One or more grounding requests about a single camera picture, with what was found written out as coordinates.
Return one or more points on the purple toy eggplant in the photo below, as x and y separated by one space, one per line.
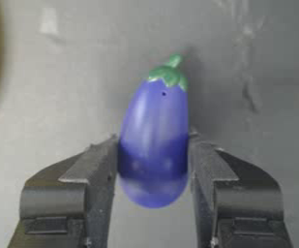
154 135

